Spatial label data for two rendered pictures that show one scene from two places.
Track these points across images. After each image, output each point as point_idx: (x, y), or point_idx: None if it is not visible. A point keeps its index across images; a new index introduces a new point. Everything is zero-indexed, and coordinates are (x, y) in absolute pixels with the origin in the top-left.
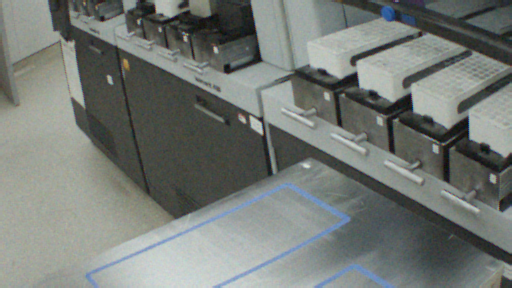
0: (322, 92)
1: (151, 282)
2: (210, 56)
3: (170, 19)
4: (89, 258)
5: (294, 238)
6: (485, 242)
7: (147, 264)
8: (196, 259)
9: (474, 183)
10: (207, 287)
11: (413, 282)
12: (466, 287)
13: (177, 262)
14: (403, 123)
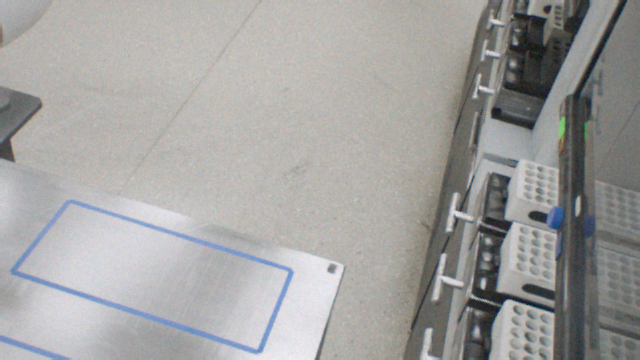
0: (480, 214)
1: (89, 253)
2: (496, 88)
3: (525, 16)
4: (95, 189)
5: (210, 322)
6: None
7: (114, 235)
8: (143, 265)
9: None
10: (104, 297)
11: None
12: None
13: (130, 254)
14: (469, 320)
